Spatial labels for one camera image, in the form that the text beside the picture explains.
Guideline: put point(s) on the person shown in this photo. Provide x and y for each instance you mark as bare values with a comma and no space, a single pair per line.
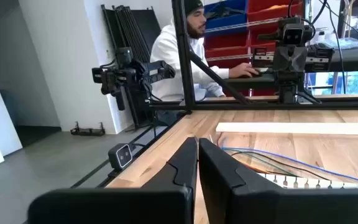
172,62

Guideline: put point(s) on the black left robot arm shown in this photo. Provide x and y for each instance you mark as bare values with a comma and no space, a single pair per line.
287,90

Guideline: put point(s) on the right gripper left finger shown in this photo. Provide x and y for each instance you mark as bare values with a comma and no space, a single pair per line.
120,208

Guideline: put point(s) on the blue storage bin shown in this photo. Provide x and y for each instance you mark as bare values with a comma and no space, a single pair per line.
225,14

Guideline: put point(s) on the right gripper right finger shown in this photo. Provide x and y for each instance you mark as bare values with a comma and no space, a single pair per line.
291,208

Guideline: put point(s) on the dark desk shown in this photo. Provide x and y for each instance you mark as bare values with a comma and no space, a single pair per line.
244,82

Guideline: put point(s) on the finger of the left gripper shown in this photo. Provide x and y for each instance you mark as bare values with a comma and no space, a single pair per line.
281,59
298,59

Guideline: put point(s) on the flat white plastic strip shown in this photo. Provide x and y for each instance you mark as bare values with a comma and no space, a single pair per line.
291,128

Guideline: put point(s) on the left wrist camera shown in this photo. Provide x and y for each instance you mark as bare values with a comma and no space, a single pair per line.
293,35

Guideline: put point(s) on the clear plastic bag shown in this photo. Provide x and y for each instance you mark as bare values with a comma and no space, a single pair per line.
346,43

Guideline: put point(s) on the black table camera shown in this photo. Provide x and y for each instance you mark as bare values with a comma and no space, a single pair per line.
120,155

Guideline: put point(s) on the small black metal bracket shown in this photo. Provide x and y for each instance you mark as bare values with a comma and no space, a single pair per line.
87,131

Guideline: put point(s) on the red storage bin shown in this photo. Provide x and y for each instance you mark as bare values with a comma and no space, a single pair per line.
272,9
225,42
225,62

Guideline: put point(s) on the black folded metal racks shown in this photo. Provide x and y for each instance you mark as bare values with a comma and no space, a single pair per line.
141,28

